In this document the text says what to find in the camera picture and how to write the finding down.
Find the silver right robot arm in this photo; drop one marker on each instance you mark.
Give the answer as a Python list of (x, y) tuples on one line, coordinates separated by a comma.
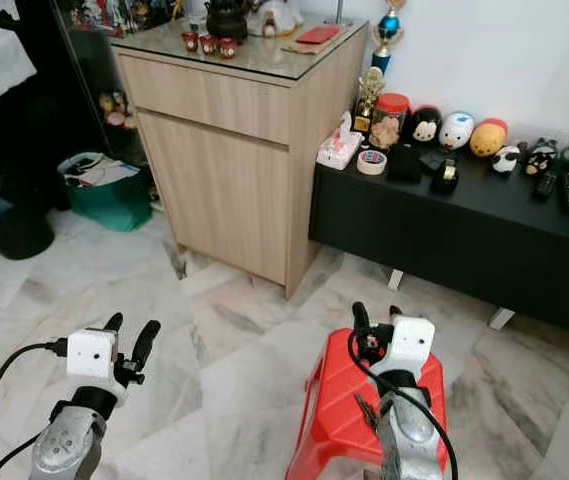
[(412, 430)]

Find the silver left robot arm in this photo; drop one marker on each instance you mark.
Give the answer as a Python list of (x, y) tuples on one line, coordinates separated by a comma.
[(66, 448)]

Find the bunch of keys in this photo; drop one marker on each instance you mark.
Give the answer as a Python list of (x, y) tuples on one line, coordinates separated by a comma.
[(369, 412)]

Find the red plastic stool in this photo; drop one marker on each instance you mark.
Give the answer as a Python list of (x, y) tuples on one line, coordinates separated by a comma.
[(329, 400)]

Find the black low sideboard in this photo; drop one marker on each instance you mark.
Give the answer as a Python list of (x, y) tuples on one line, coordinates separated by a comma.
[(454, 235)]

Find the green shopping bag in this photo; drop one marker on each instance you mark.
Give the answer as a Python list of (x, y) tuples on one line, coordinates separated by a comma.
[(109, 202)]

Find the black bin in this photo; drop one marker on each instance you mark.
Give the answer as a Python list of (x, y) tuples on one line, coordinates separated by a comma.
[(19, 232)]

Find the black gold tape dispenser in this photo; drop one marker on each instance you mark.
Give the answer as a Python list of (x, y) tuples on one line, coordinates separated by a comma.
[(446, 177)]

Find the black wallet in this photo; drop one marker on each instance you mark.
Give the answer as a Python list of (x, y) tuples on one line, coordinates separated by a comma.
[(404, 164)]

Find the white tape roll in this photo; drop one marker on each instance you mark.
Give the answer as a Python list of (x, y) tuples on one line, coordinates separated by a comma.
[(371, 162)]

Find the small black pouch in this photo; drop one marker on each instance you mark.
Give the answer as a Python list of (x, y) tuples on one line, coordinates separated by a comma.
[(432, 160)]

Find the white pink tissue box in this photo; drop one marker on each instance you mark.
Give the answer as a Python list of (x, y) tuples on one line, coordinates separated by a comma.
[(338, 148)]

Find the small panda plush toy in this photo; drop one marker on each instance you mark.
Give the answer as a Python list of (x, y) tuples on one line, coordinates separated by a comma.
[(507, 160)]

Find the black round plush toy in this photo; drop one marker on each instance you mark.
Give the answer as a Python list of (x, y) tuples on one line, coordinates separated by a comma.
[(424, 125)]

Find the light wooden cabinet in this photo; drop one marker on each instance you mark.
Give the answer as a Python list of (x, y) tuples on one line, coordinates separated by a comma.
[(224, 165)]

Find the clear jar with red lid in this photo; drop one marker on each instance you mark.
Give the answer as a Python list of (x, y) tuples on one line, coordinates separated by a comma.
[(389, 122)]

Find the white round plush toy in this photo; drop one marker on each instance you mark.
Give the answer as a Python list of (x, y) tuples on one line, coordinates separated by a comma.
[(457, 130)]

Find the slim black remote control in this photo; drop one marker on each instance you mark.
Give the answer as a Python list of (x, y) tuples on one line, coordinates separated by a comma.
[(545, 186)]

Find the yellow round plush toy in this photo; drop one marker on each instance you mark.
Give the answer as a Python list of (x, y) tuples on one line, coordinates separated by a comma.
[(489, 138)]

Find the plush toys behind glass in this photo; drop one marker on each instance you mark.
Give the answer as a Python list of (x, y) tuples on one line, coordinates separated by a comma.
[(116, 110)]

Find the small black plush figure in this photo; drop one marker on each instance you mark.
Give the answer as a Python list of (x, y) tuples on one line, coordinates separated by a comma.
[(541, 156)]

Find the small gold trophy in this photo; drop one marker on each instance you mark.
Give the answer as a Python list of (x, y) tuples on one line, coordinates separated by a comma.
[(370, 98)]

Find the glass display cabinet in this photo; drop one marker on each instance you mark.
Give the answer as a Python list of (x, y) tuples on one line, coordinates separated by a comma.
[(89, 65)]

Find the blue gold trophy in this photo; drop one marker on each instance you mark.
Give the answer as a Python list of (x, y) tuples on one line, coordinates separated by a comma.
[(388, 32)]

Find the red book on tray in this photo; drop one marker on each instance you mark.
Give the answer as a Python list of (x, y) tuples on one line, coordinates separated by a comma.
[(316, 36)]

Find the small red cup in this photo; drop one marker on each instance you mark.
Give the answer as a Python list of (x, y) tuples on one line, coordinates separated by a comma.
[(191, 42), (209, 45), (227, 48)]

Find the white figurine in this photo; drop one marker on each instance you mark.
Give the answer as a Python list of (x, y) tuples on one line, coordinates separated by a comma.
[(276, 18)]

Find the black pot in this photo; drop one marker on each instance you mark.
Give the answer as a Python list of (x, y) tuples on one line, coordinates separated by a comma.
[(227, 21)]

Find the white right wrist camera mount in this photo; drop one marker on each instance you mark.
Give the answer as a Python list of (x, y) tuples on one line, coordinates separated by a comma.
[(412, 343)]

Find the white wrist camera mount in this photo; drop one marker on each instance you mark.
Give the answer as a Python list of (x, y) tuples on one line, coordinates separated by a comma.
[(412, 343), (92, 353)]

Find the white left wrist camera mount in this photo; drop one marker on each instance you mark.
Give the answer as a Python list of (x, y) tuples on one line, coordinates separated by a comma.
[(92, 353)]

